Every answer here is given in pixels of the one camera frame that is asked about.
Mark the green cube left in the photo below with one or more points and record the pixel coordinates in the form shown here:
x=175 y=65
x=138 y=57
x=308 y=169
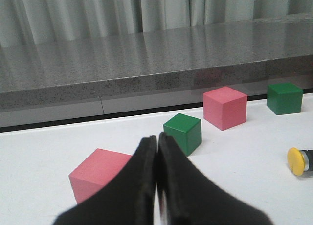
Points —
x=186 y=130

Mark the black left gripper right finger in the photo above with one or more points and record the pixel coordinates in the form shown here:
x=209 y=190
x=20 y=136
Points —
x=188 y=197

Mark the green cube near bin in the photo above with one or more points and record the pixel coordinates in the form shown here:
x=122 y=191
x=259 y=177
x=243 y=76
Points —
x=284 y=98

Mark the grey stone ledge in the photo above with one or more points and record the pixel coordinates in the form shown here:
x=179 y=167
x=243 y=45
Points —
x=190 y=57

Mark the grey curtain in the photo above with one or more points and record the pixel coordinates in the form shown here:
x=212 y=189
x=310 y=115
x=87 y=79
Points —
x=24 y=22

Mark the pink cube front left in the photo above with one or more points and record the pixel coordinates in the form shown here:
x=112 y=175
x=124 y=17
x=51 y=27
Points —
x=96 y=171

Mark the yellow push button switch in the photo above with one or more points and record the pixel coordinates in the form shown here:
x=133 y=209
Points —
x=300 y=161

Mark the pink cube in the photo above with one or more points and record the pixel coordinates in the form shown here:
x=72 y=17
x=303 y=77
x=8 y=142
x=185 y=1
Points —
x=96 y=171
x=225 y=107

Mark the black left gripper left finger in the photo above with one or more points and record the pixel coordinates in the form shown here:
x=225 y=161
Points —
x=128 y=199

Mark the pink cube back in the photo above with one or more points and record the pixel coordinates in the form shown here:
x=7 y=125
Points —
x=225 y=107

